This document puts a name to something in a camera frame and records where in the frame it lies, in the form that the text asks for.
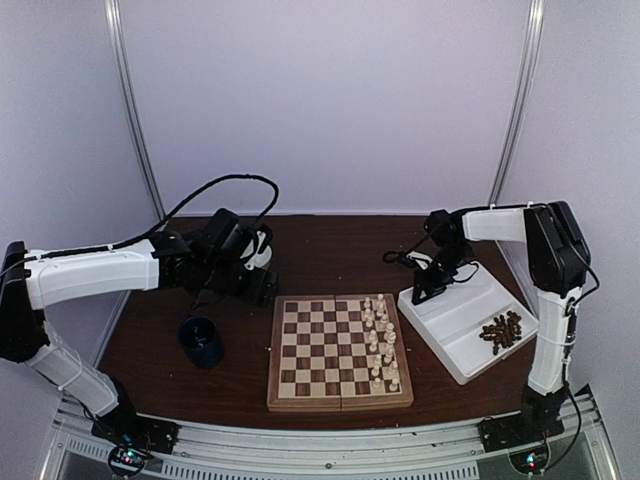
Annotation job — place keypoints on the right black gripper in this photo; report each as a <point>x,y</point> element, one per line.
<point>418,291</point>

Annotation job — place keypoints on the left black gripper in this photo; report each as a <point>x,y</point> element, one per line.
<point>260,291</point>

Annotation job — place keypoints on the white plastic compartment tray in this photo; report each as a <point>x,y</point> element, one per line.
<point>451,323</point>

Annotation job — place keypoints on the wooden chess board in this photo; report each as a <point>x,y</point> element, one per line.
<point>318,357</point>

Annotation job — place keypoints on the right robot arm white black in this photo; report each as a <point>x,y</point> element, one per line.
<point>558,262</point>

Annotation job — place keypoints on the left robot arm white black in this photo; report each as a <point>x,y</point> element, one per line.
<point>227,257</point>

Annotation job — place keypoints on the row of white chess pieces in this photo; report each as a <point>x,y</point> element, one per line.
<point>380,345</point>

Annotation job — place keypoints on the pile of brown chess pieces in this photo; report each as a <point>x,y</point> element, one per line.
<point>503,332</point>

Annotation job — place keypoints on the white ceramic bowl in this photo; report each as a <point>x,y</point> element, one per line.
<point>261,259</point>

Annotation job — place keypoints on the dark blue mug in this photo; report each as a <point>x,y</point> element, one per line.
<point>201,341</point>

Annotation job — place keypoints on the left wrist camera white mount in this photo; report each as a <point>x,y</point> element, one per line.
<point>264,232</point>

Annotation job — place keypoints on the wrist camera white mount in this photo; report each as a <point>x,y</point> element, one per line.
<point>415,260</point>
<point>264,232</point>

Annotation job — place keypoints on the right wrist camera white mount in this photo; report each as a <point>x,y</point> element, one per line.
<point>415,260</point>

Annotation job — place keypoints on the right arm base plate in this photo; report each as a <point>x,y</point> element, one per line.
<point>511,431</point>

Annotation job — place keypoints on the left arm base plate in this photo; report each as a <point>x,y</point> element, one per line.
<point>146,435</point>

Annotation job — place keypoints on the left aluminium frame post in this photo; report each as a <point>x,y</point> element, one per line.
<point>117,38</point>

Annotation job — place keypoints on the aluminium frame post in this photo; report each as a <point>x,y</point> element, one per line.
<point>527,69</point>
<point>117,38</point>

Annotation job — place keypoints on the right aluminium frame post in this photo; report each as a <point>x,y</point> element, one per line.
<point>527,69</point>

